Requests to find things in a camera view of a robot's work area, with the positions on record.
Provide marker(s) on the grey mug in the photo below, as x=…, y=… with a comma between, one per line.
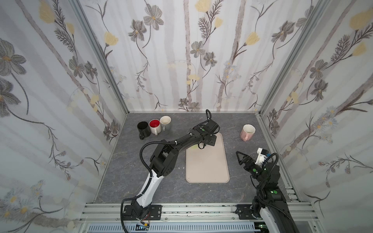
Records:
x=166, y=123

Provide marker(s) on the pink mug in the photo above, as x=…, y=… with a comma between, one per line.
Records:
x=247, y=132

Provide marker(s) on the black mug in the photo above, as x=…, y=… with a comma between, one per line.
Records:
x=144, y=130

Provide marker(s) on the beige rectangular tray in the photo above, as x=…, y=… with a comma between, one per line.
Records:
x=208, y=165

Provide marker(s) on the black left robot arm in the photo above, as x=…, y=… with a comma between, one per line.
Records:
x=163, y=161

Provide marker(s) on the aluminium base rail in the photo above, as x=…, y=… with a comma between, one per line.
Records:
x=173, y=218

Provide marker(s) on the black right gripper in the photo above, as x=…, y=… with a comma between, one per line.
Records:
x=249, y=162

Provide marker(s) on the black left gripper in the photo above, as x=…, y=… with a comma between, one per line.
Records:
x=210, y=140

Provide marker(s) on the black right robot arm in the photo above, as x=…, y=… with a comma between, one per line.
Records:
x=269, y=204

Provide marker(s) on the white cream mug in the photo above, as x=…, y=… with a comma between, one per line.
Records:
x=155, y=126

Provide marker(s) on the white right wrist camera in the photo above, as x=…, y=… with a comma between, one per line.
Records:
x=263, y=154

